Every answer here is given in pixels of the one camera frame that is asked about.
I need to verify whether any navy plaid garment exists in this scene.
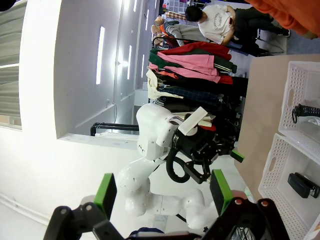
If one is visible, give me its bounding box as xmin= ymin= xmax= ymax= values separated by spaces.
xmin=159 ymin=85 xmax=226 ymax=106

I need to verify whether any mannequin in grey hoodie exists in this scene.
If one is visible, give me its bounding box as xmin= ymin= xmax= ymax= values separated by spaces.
xmin=150 ymin=16 xmax=209 ymax=46

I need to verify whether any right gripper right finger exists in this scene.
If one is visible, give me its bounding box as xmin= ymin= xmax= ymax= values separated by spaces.
xmin=199 ymin=169 xmax=291 ymax=240

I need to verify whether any black chair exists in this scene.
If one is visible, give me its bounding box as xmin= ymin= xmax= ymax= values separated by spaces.
xmin=254 ymin=28 xmax=286 ymax=56

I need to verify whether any cream garment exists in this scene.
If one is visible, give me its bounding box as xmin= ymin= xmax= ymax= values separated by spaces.
xmin=146 ymin=69 xmax=164 ymax=101

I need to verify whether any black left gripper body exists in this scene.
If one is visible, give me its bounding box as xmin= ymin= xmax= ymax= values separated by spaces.
xmin=172 ymin=126 xmax=221 ymax=166

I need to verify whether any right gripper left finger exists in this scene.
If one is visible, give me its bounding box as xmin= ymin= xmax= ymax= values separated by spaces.
xmin=43 ymin=172 xmax=126 ymax=240

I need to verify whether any person's left hand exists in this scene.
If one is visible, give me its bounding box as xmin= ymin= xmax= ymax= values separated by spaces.
xmin=302 ymin=31 xmax=320 ymax=40

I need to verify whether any orange cloth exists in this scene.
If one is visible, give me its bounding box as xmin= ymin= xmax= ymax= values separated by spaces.
xmin=244 ymin=0 xmax=320 ymax=38

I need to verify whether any black stapler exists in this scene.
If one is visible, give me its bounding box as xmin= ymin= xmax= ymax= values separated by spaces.
xmin=287 ymin=172 xmax=320 ymax=199

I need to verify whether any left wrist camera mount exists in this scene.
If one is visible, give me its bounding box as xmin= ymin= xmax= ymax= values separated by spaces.
xmin=177 ymin=106 xmax=210 ymax=137

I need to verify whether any red hanging garment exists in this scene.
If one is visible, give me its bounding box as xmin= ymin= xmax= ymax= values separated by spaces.
xmin=159 ymin=41 xmax=234 ymax=61

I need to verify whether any pink garment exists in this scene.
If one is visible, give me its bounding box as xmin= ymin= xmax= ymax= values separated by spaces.
xmin=156 ymin=53 xmax=221 ymax=84

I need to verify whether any grey window blind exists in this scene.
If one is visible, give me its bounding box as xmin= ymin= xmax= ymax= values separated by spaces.
xmin=0 ymin=0 xmax=27 ymax=131

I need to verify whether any person's left forearm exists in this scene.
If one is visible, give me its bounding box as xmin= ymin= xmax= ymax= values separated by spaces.
xmin=274 ymin=4 xmax=320 ymax=37

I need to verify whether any grey Campus pencil case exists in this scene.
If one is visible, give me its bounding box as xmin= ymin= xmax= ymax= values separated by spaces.
xmin=291 ymin=103 xmax=320 ymax=141

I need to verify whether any seated person in white shirt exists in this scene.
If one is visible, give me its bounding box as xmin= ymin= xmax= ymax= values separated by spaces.
xmin=184 ymin=4 xmax=291 ymax=51

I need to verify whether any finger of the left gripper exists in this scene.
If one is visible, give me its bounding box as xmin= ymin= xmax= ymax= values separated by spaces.
xmin=216 ymin=148 xmax=245 ymax=163
xmin=183 ymin=159 xmax=212 ymax=185

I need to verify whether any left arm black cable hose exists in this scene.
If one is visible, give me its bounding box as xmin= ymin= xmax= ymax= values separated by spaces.
xmin=165 ymin=136 xmax=192 ymax=184

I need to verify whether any white perforated plastic basket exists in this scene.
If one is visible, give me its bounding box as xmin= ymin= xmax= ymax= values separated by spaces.
xmin=277 ymin=60 xmax=320 ymax=151
xmin=257 ymin=133 xmax=320 ymax=238

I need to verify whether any black metal clothes rack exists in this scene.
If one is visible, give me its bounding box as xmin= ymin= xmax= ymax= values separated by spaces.
xmin=90 ymin=121 xmax=140 ymax=137

